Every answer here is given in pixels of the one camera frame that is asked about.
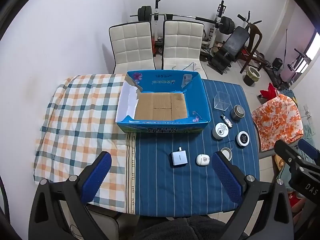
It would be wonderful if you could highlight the white earbuds case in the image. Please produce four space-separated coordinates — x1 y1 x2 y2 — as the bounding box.
196 154 210 166

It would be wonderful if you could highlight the silver charger adapter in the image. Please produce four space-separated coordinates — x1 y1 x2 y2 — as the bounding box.
171 147 188 167

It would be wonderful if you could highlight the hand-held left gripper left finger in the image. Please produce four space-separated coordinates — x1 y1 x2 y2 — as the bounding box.
29 151 118 240

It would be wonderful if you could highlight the white squat rack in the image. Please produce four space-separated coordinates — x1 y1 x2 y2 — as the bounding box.
151 0 227 55

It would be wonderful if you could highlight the round metal tin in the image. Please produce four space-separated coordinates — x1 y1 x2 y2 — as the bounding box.
230 105 245 122

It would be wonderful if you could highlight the clear plastic box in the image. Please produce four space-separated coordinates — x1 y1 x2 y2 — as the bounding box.
214 91 232 110

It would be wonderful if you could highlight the black exercise machine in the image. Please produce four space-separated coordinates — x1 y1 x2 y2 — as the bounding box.
265 47 310 90

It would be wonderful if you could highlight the wire clothes hanger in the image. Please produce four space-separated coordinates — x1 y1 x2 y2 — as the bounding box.
172 62 198 72

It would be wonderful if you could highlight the white padded chair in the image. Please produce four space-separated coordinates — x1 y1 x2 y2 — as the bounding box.
109 21 157 75
161 20 208 79

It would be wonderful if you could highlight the silver lighter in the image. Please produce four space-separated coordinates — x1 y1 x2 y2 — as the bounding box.
220 114 233 128

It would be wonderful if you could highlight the dark fleece clothing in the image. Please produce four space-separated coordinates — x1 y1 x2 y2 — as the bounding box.
130 216 227 240

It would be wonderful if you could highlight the blue cardboard box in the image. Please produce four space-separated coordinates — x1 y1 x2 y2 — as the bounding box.
115 70 211 133

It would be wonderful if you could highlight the tape roll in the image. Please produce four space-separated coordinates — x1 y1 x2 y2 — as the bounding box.
220 147 233 161

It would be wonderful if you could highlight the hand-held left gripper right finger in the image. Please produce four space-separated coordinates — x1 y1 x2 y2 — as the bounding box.
212 151 294 240

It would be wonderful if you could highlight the red cloth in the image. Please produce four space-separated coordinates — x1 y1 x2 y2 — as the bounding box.
259 82 280 98

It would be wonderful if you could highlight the plaid blanket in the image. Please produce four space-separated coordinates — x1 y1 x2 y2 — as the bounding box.
34 74 137 212

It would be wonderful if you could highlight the round black and white case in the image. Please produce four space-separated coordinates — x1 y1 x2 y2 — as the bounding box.
236 131 250 147

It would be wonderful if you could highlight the brown wooden chair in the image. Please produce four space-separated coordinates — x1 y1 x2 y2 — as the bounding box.
237 11 263 74

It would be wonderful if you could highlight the white cream jar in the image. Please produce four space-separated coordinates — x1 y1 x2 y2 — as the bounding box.
212 122 229 140

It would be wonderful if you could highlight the round trash bin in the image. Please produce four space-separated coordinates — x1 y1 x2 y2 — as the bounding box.
244 66 261 87

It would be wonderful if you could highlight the black weight bench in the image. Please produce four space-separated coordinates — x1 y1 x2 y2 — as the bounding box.
207 26 250 74

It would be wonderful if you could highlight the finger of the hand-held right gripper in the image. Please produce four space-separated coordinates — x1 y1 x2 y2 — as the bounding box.
298 139 320 159
274 139 313 170

